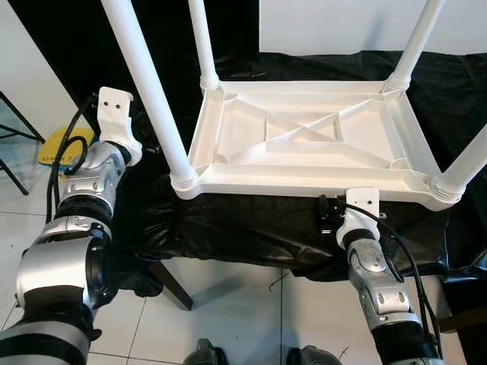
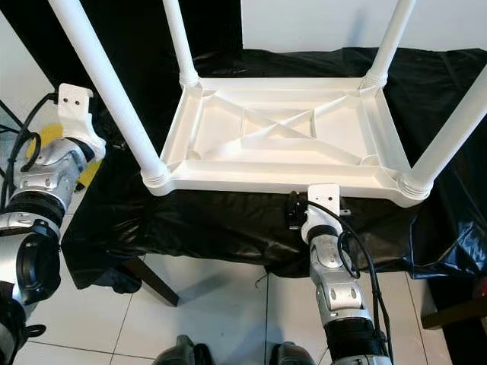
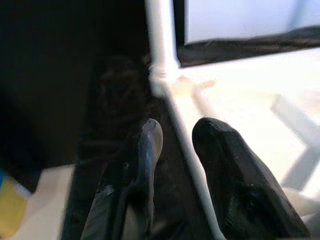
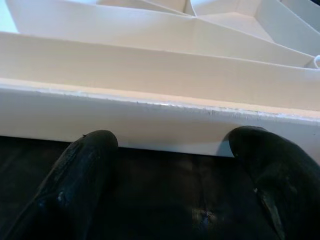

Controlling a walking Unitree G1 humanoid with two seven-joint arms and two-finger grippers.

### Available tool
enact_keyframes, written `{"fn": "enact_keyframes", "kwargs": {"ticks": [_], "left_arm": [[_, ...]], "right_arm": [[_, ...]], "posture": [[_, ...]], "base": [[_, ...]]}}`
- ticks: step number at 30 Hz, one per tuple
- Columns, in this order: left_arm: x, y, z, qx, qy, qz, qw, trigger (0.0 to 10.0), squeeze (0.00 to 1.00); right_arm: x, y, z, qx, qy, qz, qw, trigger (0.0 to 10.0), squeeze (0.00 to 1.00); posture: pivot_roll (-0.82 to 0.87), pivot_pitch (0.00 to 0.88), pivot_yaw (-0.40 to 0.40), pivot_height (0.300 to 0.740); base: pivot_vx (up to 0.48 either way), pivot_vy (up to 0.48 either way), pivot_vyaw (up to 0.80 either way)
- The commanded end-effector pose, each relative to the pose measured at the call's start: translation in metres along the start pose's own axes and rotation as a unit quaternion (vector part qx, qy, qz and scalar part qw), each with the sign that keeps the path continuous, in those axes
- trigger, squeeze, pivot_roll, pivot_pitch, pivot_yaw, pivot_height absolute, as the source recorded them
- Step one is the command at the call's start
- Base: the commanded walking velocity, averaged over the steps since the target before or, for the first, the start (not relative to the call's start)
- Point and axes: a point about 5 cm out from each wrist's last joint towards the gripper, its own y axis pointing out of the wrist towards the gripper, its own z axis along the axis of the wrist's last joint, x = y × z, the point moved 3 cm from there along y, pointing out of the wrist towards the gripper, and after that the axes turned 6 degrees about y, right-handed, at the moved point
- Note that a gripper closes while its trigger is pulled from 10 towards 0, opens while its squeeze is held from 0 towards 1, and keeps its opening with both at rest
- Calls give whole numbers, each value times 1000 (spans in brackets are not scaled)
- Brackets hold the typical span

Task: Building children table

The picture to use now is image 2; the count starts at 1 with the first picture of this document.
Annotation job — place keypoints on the white plastic table top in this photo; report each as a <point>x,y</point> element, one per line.
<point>274,175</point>

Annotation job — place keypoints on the white plastic table leg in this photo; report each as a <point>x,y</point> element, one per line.
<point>392,38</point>
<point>106,76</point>
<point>179,38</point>
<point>449,144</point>

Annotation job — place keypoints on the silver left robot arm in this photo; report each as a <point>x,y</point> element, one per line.
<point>34,251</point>

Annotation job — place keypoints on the black plastic table cover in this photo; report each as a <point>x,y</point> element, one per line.
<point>236,228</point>

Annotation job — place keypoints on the dark grey robot right foot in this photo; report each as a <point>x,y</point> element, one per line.
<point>295,354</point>

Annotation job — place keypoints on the dark grey robot foot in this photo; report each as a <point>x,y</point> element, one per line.
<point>183,351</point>
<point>295,354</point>

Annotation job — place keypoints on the brown wooden table leg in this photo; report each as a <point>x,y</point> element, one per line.
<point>151,283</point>
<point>456,315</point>

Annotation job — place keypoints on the dark grey robot left foot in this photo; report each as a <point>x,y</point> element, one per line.
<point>183,351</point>

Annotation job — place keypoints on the thin black stand leg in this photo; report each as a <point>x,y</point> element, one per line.
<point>9,118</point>

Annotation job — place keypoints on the pink plastic bag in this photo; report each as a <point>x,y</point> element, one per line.
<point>481,289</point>

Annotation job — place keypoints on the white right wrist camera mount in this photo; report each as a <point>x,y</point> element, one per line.
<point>322,201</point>

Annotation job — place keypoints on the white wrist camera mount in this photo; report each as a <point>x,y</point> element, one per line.
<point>322,201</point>
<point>77,114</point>

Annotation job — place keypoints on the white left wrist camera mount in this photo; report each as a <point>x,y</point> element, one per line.
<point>77,114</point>

